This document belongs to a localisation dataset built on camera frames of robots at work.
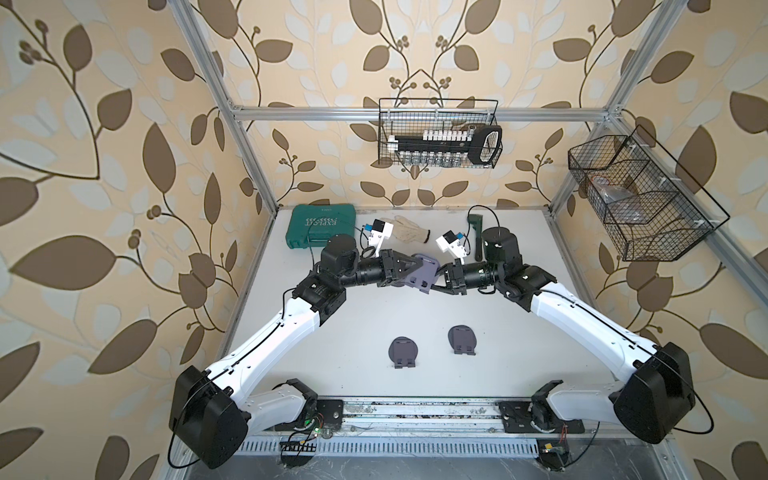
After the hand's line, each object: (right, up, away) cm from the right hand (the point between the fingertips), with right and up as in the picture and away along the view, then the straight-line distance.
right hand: (420, 286), depth 69 cm
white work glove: (-1, +14, +46) cm, 48 cm away
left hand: (-1, +6, -4) cm, 7 cm away
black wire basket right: (+58, +18, +4) cm, 60 cm away
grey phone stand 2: (+14, -19, +18) cm, 29 cm away
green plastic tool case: (-37, +16, +42) cm, 58 cm away
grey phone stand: (-4, -22, +16) cm, 28 cm away
